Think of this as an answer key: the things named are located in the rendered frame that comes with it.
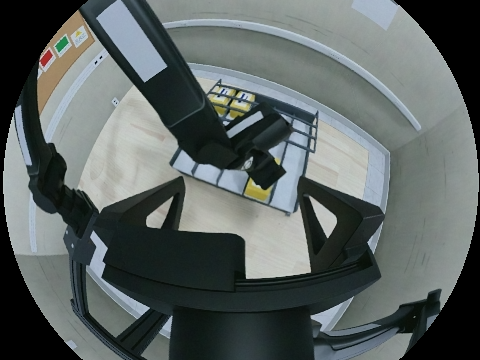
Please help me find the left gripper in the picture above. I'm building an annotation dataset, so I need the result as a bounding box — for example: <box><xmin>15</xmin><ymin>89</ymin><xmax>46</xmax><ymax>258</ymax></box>
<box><xmin>247</xmin><ymin>149</ymin><xmax>287</xmax><ymax>191</ymax></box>

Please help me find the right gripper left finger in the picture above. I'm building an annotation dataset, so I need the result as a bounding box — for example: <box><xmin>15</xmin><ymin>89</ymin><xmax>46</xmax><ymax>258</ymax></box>
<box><xmin>99</xmin><ymin>176</ymin><xmax>185</xmax><ymax>229</ymax></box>

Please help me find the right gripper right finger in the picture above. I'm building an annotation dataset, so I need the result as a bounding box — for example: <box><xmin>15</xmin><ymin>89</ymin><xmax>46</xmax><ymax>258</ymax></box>
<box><xmin>296</xmin><ymin>176</ymin><xmax>385</xmax><ymax>272</ymax></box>

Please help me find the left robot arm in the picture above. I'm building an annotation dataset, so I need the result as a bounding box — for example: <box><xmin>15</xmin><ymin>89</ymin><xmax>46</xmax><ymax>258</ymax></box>
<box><xmin>13</xmin><ymin>0</ymin><xmax>295</xmax><ymax>239</ymax></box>

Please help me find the yellow and white butter carton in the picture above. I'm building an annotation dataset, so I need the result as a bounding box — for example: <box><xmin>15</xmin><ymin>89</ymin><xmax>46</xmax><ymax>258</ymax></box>
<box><xmin>244</xmin><ymin>179</ymin><xmax>272</xmax><ymax>201</ymax></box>
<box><xmin>229</xmin><ymin>92</ymin><xmax>255</xmax><ymax>119</ymax></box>
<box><xmin>211</xmin><ymin>87</ymin><xmax>236</xmax><ymax>115</ymax></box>

